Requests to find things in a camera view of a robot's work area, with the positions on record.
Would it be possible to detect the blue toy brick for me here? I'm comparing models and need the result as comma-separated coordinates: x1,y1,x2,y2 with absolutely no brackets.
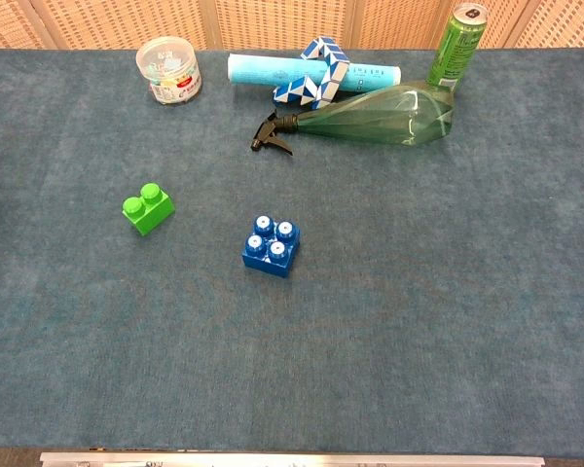
241,214,302,279

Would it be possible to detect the green toy brick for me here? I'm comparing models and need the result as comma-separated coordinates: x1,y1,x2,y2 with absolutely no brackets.
121,182,176,237

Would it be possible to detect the blue felt table cloth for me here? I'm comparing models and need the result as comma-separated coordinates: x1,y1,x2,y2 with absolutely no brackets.
0,47,584,453

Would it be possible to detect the green spray bottle black trigger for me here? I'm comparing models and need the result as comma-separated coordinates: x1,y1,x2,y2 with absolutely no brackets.
250,79,456,157

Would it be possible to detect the blue white snake puzzle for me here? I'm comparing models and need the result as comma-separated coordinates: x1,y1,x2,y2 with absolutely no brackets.
272,36,351,111

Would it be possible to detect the light blue paper roll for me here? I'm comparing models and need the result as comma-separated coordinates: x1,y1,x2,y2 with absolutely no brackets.
226,53,402,93

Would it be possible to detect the clear plastic jar of clips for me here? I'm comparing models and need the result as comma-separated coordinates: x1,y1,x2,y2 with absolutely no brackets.
135,36,203,106

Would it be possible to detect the green drink can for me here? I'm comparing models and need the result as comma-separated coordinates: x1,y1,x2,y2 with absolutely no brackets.
425,2,489,93

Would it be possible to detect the woven rattan folding screen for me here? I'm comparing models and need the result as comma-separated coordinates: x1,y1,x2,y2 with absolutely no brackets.
0,0,584,51

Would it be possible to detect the aluminium profile rail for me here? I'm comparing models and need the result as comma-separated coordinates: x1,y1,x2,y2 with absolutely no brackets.
39,450,546,467

